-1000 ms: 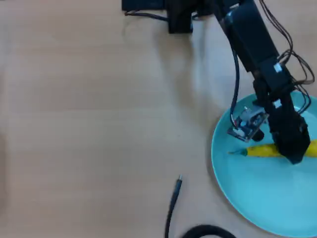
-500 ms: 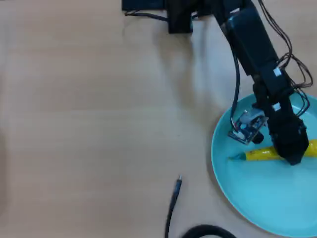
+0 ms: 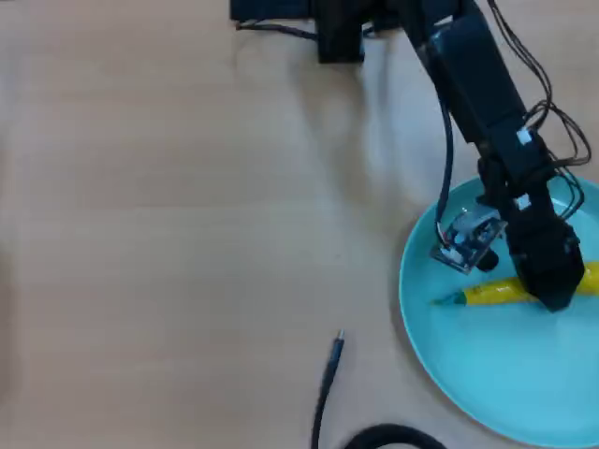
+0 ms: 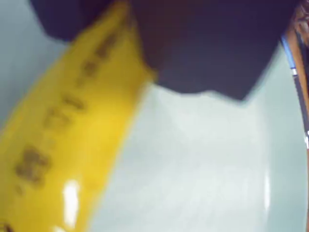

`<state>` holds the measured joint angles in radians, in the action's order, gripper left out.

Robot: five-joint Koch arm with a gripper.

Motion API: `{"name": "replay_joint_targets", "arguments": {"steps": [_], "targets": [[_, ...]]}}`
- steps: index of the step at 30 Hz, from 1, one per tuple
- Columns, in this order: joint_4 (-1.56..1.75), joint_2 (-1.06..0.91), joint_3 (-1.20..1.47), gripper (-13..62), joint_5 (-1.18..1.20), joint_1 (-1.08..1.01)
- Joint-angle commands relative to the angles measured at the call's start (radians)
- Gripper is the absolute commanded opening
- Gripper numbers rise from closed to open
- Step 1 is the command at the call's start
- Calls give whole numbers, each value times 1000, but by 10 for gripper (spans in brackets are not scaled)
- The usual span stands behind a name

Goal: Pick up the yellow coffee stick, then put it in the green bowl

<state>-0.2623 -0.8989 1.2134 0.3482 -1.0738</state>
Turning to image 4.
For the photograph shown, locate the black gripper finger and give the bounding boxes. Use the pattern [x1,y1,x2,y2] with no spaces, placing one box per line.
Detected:
[28,0,116,43]
[130,0,299,100]

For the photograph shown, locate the yellow coffee stick packet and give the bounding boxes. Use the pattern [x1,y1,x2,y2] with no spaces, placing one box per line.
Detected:
[0,0,159,232]

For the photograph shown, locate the light blue plate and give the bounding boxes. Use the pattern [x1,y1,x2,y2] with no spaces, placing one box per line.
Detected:
[0,0,309,232]

